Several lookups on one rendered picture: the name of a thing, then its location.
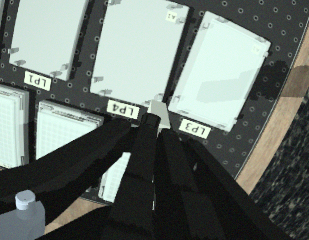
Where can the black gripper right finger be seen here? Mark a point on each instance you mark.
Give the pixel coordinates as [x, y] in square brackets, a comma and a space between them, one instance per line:
[176, 192]

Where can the dark grey perforated breadboard plate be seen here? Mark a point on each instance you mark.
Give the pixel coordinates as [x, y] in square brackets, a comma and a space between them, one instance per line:
[281, 22]

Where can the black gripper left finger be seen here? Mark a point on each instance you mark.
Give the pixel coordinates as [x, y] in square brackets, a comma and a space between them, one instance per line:
[35, 194]

